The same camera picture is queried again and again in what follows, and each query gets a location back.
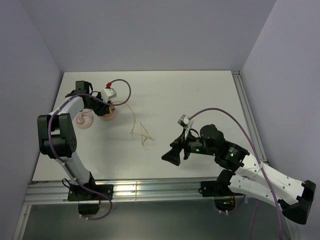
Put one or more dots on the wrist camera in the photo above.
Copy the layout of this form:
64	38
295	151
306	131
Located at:
108	93
186	123

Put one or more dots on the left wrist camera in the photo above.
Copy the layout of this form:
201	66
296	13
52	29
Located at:
108	93

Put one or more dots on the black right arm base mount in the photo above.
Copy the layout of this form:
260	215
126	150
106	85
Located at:
225	200

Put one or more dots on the yellow plug adapter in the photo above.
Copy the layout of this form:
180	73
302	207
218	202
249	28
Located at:
111	112

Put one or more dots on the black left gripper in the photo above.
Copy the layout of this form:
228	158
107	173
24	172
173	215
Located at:
105	109

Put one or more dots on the pink round power strip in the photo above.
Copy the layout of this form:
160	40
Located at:
109	116

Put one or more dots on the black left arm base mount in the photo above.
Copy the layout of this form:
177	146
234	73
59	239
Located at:
88	202

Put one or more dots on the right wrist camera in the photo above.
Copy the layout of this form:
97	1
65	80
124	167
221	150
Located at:
186	123

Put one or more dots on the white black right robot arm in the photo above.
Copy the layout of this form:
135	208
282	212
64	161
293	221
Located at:
243	174

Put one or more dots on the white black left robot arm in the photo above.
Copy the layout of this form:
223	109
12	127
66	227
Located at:
56	135

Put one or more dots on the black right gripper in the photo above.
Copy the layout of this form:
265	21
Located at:
173	155

